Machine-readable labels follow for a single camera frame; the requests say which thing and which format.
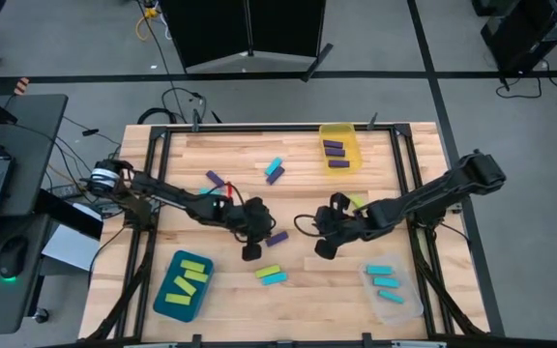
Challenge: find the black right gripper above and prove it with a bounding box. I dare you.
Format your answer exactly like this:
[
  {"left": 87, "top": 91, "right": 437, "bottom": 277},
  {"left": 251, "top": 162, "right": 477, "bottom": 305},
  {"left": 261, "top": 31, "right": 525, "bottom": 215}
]
[{"left": 315, "top": 191, "right": 377, "bottom": 244}]

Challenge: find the teal lighter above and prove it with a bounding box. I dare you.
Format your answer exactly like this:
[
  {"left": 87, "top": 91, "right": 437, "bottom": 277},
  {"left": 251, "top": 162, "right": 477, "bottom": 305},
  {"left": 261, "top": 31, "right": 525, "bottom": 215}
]
[{"left": 377, "top": 289, "right": 405, "bottom": 305}]

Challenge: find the yellow translucent plastic bin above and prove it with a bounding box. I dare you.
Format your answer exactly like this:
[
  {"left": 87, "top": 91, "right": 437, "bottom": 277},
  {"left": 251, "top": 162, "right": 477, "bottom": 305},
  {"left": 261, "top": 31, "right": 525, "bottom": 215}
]
[{"left": 318, "top": 123, "right": 364, "bottom": 176}]

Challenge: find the clear plastic bin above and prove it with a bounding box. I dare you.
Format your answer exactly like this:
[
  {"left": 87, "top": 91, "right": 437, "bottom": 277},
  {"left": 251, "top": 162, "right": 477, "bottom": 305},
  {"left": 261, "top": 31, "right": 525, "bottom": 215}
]
[{"left": 358, "top": 254, "right": 425, "bottom": 326}]

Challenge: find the dark teal plastic bin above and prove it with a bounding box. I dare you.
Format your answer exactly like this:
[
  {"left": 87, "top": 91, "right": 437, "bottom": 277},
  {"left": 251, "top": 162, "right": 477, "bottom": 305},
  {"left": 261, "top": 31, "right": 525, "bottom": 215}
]
[{"left": 152, "top": 248, "right": 216, "bottom": 324}]

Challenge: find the white paper sheet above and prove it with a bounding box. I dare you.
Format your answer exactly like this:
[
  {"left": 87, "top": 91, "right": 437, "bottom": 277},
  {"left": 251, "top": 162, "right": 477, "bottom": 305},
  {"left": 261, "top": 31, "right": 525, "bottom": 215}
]
[{"left": 41, "top": 224, "right": 102, "bottom": 273}]

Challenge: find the black flat panel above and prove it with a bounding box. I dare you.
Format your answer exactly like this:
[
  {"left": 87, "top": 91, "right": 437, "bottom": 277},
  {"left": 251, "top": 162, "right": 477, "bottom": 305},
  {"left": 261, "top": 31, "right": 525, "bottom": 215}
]
[{"left": 34, "top": 188, "right": 104, "bottom": 239}]

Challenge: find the black folding partition screen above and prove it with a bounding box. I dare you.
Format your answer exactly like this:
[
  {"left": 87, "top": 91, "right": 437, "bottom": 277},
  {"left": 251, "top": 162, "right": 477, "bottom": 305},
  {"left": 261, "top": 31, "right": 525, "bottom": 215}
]
[{"left": 158, "top": 0, "right": 335, "bottom": 83}]

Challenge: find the black office desk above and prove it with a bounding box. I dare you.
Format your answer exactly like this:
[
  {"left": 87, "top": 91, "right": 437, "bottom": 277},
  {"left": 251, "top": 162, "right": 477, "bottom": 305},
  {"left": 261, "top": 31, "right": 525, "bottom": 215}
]
[{"left": 0, "top": 94, "right": 70, "bottom": 334}]

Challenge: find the black computer mouse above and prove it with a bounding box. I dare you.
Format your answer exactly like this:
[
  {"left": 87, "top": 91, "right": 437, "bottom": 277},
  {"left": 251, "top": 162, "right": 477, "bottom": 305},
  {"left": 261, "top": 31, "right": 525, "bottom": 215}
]
[{"left": 0, "top": 235, "right": 29, "bottom": 280}]

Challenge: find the black equipment cart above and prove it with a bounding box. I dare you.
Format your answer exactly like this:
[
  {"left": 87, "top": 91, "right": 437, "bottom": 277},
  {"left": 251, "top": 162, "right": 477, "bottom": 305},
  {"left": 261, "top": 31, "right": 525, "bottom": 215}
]
[{"left": 480, "top": 0, "right": 557, "bottom": 74}]

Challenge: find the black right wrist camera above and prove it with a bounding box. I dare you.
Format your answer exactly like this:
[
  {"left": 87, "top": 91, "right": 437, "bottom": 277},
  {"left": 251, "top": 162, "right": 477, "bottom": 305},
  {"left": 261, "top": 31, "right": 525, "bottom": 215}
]
[{"left": 313, "top": 238, "right": 339, "bottom": 261}]

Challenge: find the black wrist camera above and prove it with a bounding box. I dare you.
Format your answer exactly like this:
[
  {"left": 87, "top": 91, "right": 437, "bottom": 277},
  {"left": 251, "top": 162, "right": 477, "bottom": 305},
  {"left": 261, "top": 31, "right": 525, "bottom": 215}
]
[
  {"left": 241, "top": 242, "right": 264, "bottom": 263},
  {"left": 313, "top": 238, "right": 339, "bottom": 261}
]

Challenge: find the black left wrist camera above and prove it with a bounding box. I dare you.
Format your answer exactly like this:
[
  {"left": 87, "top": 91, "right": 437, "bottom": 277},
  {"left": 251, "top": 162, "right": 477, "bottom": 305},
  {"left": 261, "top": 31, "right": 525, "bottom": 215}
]
[{"left": 241, "top": 242, "right": 264, "bottom": 263}]

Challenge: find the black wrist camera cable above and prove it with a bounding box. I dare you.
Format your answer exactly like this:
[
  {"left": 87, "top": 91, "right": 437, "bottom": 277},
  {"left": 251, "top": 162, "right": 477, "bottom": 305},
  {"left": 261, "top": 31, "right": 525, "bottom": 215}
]
[{"left": 293, "top": 214, "right": 331, "bottom": 239}]

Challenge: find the black coiled floor cable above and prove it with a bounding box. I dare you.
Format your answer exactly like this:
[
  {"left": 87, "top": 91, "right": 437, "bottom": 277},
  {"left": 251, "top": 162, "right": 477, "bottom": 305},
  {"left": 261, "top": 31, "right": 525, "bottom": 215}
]
[{"left": 136, "top": 86, "right": 208, "bottom": 126}]

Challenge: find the yellow hanging cable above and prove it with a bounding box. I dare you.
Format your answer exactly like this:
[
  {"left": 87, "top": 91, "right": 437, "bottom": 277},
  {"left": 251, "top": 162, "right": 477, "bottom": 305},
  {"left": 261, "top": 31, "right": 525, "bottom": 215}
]
[{"left": 134, "top": 4, "right": 163, "bottom": 43}]

